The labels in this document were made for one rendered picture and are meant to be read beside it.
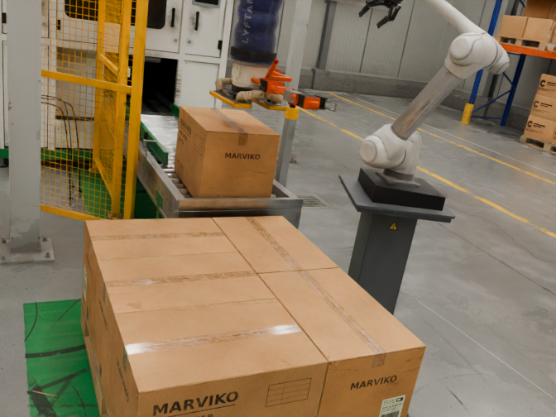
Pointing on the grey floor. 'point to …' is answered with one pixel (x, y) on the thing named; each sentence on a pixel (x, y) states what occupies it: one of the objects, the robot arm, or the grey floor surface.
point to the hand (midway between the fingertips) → (370, 19)
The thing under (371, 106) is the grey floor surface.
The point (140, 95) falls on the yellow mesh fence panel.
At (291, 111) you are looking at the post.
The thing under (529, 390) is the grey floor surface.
